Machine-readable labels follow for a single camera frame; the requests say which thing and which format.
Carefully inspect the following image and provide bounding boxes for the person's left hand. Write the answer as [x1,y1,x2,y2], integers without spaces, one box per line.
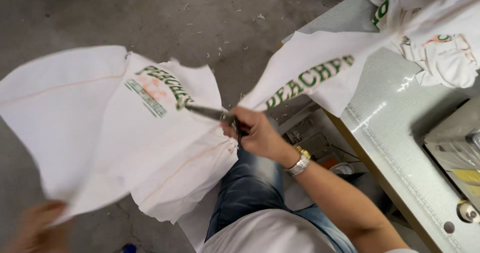
[7,200,74,253]

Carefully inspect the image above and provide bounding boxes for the person's right hand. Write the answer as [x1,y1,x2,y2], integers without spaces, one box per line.
[220,107,301,168]

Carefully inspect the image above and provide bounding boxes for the metal scissors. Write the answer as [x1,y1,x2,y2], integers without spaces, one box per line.
[176,99,251,138]

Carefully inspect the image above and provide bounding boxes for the large white printed fabric piece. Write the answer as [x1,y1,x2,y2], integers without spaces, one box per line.
[0,45,239,225]

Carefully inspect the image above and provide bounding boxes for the grey sewing table motor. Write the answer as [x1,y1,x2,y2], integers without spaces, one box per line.
[279,109,361,171]

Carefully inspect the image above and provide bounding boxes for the silver and gold wristwatch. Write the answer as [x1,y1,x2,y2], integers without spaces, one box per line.
[284,145,312,177]

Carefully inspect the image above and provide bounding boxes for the white fabric piece green lettering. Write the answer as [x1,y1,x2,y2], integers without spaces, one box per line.
[238,30,399,118]

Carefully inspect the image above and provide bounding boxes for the plain white fabric sheet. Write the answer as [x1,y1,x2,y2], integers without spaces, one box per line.
[177,181,226,252]

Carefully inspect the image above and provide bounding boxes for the white plastic cup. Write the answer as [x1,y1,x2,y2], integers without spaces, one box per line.
[329,162,355,176]

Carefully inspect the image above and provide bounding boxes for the white shirt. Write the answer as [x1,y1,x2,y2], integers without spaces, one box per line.
[202,208,418,253]

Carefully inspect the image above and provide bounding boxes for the printed ruler strip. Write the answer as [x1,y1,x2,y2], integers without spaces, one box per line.
[343,103,466,253]

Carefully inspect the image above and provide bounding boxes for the heap of white printed garments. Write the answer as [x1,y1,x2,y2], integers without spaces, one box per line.
[363,0,480,89]

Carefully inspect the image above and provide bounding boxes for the beige sewing machine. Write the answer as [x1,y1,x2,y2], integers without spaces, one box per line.
[424,95,480,209]

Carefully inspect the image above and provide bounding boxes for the round metal knob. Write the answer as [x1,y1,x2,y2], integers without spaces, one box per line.
[456,199,480,224]

